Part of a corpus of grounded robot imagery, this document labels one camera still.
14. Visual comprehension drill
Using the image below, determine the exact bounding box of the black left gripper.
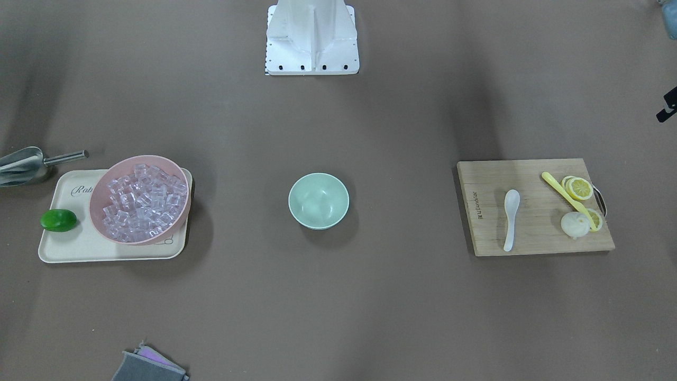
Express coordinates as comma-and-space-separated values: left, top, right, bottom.
657, 87, 677, 123

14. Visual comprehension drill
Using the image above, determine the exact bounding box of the white ceramic spoon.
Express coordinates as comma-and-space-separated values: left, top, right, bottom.
503, 189, 521, 252

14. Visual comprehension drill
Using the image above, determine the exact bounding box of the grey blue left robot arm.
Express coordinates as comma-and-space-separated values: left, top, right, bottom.
656, 1, 676, 123

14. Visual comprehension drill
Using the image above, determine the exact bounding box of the mint green bowl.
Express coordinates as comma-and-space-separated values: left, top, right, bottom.
288, 172, 350, 231

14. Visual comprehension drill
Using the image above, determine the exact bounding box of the pink bowl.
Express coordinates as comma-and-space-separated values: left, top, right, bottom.
89, 155, 193, 246

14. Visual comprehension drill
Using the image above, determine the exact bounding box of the pile of clear ice cubes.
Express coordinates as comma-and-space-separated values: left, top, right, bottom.
100, 162, 189, 243

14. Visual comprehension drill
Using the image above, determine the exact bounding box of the metal ice scoop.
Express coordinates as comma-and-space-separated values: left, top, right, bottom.
1, 146, 89, 187

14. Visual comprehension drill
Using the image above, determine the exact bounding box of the lemon slices stack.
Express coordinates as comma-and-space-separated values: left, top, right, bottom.
561, 176, 594, 202

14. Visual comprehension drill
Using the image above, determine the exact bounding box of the lemon slice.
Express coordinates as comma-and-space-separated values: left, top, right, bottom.
586, 208, 604, 232

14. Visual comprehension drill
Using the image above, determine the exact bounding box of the yellow plastic knife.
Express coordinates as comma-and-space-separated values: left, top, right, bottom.
540, 171, 602, 232

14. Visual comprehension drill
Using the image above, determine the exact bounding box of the wooden cutting board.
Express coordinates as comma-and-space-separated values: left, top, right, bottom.
456, 158, 616, 257

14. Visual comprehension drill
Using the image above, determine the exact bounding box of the purple cloth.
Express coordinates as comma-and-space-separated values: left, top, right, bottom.
133, 342, 188, 375

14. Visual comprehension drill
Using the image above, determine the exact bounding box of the grey folded cloth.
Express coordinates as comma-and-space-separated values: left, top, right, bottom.
111, 352, 189, 380

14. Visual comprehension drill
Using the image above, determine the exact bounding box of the cream rectangular tray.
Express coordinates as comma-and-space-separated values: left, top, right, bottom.
38, 169, 188, 264

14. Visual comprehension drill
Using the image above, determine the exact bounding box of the green lime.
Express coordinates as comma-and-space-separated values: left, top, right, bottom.
40, 209, 78, 232

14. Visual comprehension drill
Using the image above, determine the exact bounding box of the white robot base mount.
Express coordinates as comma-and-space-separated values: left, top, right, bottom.
264, 1, 360, 76

